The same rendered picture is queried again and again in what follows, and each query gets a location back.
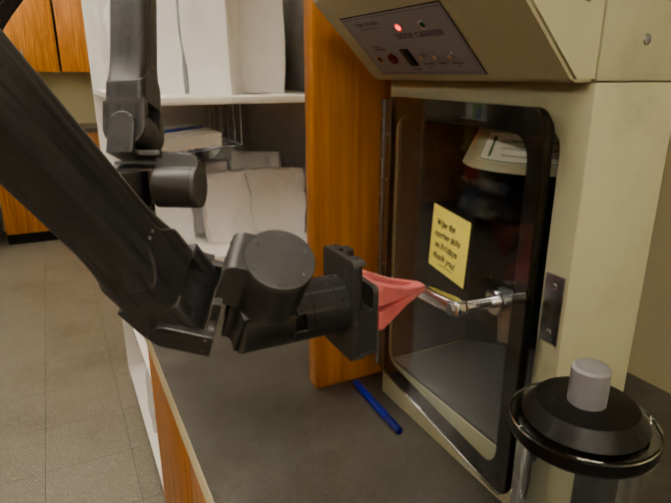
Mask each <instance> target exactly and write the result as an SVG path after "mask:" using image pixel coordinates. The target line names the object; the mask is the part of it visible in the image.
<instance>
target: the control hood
mask: <svg viewBox="0 0 671 503"><path fill-rule="evenodd" d="M432 1H437V0H314V3H315V4H316V6H317V7H318V8H319V9H320V11H321V12H322V13H323V14H324V16H325V17H326V18H327V19H328V20H329V22H330V23H331V24H332V25H333V27H334V28H335V29H336V31H337V32H338V33H339V34H340V36H341V37H342V38H343V39H344V41H345V42H346V43H347V44H348V46H349V47H350V48H351V49H352V51H353V52H354V53H355V54H356V55H357V57H358V58H359V59H360V60H361V62H362V63H363V64H364V65H365V67H366V68H367V69H368V70H369V72H370V73H371V74H372V75H373V77H374V78H377V79H378V80H421V81H488V82H554V83H591V79H595V72H596V64H597V57H598V50H599V42H600V35H601V28H602V20H603V13H604V6H605V0H439V1H440V3H441V4H442V6H443V7H444V9H445V10H446V12H447V13H448V15H449V16H450V18H451V19H452V21H453V22H454V24H455V26H456V27H457V29H458V30H459V32H460V33H461V35H462V36H463V38H464V39H465V41H466V42H467V44H468V45H469V47H470V48H471V50H472V51H473V53H474V54H475V56H476V57H477V59H478V60H479V62H480V63H481V65H482V66H483V68H484V70H485V71H486V73H487V74H390V75H383V74H382V73H381V71H380V70H379V69H378V68H377V66H376V65H375V64H374V62H373V61H372V60H371V59H370V57H369V56H368V55H367V54H366V52H365V51H364V50H363V49H362V47H361V46H360V45H359V44H358V42H357V41H356V40H355V39H354V37H353V36H352V35H351V33H350V32H349V31H348V30H347V28H346V27H345V26H344V25H343V23H342V22H341V21H340V20H339V19H342V18H347V17H353V16H358V15H363V14H368V13H374V12H379V11H384V10H390V9H395V8H400V7H405V6H411V5H416V4H421V3H427V2H432Z"/></svg>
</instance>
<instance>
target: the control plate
mask: <svg viewBox="0 0 671 503"><path fill-rule="evenodd" d="M339 20H340V21H341V22H342V23H343V25H344V26H345V27H346V28H347V30H348V31H349V32H350V33H351V35H352V36H353V37H354V39H355V40H356V41H357V42H358V44H359V45H360V46H361V47H362V49H363V50H364V51H365V52H366V54H367V55H368V56H369V57H370V59H371V60H372V61H373V62H374V64H375V65H376V66H377V68H378V69H379V70H380V71H381V73H382V74H383V75H390V74H487V73H486V71H485V70H484V68H483V66H482V65H481V63H480V62H479V60H478V59H477V57H476V56H475V54H474V53H473V51H472V50H471V48H470V47H469V45H468V44H467V42H466V41H465V39H464V38H463V36H462V35H461V33H460V32H459V30H458V29H457V27H456V26H455V24H454V22H453V21H452V19H451V18H450V16H449V15H448V13H447V12H446V10H445V9H444V7H443V6H442V4H441V3H440V1H439V0H437V1H432V2H427V3H421V4H416V5H411V6H405V7H400V8H395V9H390V10H384V11H379V12H374V13H368V14H363V15H358V16H353V17H347V18H342V19H339ZM418 20H421V21H423V22H424V23H425V24H426V28H425V29H423V28H421V27H420V26H419V25H418V23H417V21H418ZM395 23H396V24H398V25H399V26H400V27H401V28H402V31H401V32H399V31H397V30H396V29H395V28H394V24H395ZM399 49H407V50H408V51H409V52H410V54H411V55H412V56H413V58H414V59H415V61H416V62H417V63H418V65H419V66H410V65H409V64H408V62H407V61H406V60H405V58H404V57H403V56H402V54H401V53H400V52H399ZM449 50H450V51H452V52H454V54H455V55H456V56H455V58H451V59H449V58H448V57H447V56H448V55H449V54H448V51H449ZM434 51H435V52H438V53H439V55H440V56H441V57H440V58H439V59H438V58H437V59H436V60H435V59H433V56H434V55H433V52H434ZM420 52H422V53H424V54H425V56H426V59H422V60H420V59H419V56H420V55H419V53H420ZM388 54H392V55H394V56H395V57H396V58H397V60H398V63H397V64H392V63H391V62H390V61H389V60H388V58H387V55H388ZM376 56H379V57H381V58H382V60H383V62H380V61H379V60H378V59H377V58H376Z"/></svg>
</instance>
